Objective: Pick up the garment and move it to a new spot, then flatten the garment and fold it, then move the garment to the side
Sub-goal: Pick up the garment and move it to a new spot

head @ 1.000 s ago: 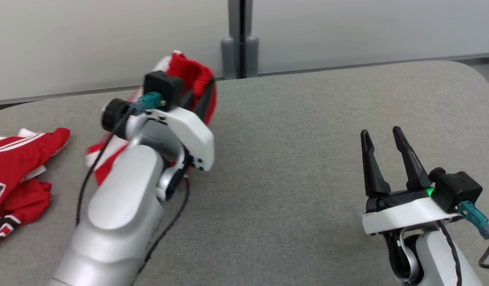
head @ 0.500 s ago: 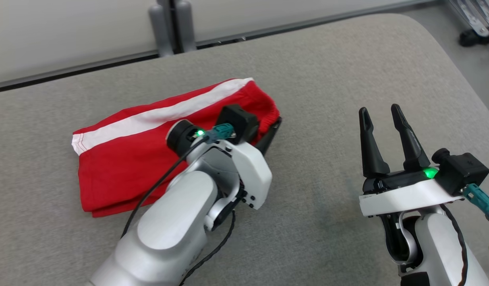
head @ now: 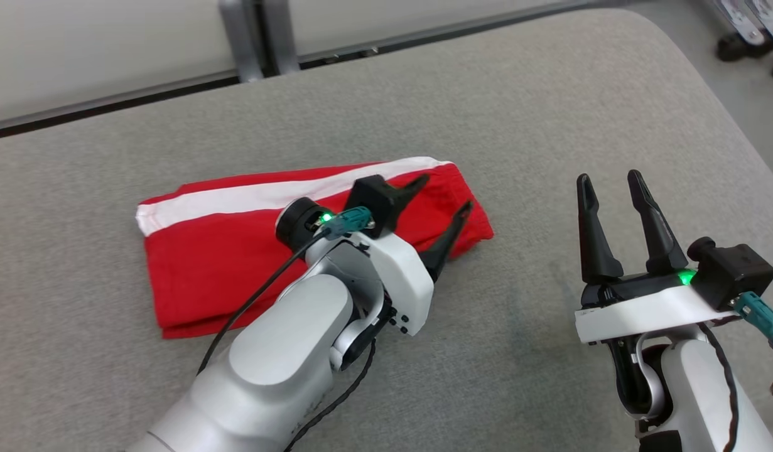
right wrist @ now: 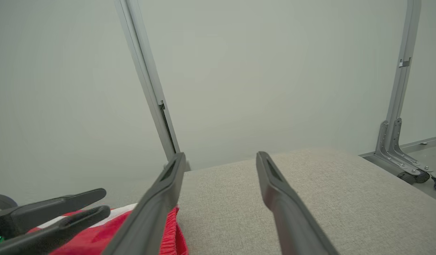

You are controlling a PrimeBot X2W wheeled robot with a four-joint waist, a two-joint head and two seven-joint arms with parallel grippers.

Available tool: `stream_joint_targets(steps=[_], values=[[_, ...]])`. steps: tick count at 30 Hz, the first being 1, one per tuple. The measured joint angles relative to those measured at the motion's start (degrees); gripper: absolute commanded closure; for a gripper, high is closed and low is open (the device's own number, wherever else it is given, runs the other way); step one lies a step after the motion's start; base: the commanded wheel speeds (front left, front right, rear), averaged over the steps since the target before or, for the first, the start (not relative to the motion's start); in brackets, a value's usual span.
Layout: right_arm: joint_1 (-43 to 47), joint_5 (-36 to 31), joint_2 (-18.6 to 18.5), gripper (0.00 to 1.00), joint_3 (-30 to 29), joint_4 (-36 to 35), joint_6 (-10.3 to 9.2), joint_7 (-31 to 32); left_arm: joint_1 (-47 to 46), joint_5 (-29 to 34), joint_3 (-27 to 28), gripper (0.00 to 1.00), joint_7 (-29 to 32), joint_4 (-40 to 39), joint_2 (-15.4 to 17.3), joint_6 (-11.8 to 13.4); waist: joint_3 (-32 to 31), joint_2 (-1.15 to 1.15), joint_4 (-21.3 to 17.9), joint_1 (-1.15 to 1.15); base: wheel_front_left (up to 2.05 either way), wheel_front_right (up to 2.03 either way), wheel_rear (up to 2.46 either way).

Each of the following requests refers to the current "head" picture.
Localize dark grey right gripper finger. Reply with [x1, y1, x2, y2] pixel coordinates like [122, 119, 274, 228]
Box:
[576, 174, 624, 284]
[627, 169, 689, 274]

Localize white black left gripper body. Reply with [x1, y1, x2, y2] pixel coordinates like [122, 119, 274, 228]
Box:
[276, 198, 435, 336]

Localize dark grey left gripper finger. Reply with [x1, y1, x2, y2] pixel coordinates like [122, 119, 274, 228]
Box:
[392, 175, 431, 217]
[419, 201, 473, 282]

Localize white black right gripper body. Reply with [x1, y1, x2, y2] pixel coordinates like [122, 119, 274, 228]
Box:
[575, 267, 742, 345]

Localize red shorts with white stripe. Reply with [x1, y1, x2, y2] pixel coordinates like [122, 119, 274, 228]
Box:
[135, 157, 495, 340]

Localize grey fabric sofa cushion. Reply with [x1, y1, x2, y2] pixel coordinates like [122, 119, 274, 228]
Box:
[0, 8, 773, 452]

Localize teal left cable connector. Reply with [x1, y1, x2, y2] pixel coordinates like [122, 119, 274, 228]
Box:
[327, 207, 376, 238]

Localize teal cable connector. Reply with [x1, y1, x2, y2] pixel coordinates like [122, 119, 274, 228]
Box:
[327, 207, 376, 238]
[732, 292, 773, 353]

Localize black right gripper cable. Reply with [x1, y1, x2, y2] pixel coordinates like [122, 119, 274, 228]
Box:
[699, 322, 740, 452]

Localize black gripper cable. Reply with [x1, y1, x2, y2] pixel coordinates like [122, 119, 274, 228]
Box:
[699, 322, 740, 452]
[284, 338, 378, 452]

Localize teal right cable connector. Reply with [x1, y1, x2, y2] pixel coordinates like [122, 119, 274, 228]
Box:
[732, 292, 773, 353]

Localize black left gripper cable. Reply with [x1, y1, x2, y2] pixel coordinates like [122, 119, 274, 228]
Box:
[284, 338, 378, 452]

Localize black left camera cable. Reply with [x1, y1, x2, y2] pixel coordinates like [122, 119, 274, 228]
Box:
[197, 229, 332, 376]

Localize grey wall base rail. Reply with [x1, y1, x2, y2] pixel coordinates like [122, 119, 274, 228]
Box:
[298, 0, 619, 70]
[0, 69, 242, 142]

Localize grey rounded post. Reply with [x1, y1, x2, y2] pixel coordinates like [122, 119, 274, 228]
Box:
[262, 0, 301, 75]
[220, 0, 264, 83]

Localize silver metal stand frame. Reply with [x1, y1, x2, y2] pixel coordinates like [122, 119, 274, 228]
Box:
[713, 0, 773, 46]

